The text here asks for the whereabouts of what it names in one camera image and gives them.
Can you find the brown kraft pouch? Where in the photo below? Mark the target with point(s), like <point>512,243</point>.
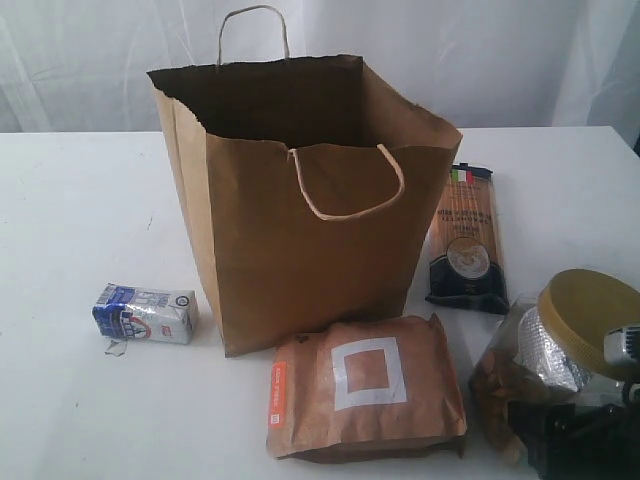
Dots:
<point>366,391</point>

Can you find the spaghetti packet with Italian flag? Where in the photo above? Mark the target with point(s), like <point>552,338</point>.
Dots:
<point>464,245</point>

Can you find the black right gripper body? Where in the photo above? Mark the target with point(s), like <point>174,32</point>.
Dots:
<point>594,443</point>

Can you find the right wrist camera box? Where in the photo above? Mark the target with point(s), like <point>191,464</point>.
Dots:
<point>621,346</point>

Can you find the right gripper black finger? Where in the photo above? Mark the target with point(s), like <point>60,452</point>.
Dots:
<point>528,421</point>

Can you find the gold lid clear jar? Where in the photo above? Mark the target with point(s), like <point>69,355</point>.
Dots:
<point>549,350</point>

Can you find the blue white milk carton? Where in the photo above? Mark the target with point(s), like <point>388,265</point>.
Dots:
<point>136,313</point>

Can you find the white backdrop curtain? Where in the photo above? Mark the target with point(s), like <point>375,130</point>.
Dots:
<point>83,65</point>

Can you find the brown paper bag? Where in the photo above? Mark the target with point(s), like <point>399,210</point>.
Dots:
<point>307,186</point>

